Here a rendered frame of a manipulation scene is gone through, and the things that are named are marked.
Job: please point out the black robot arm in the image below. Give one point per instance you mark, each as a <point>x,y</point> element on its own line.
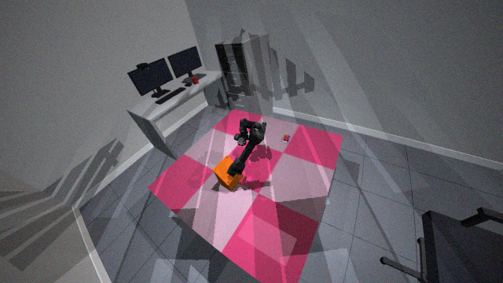
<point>255,138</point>

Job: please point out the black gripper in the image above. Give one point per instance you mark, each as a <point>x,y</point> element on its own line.
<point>236,137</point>

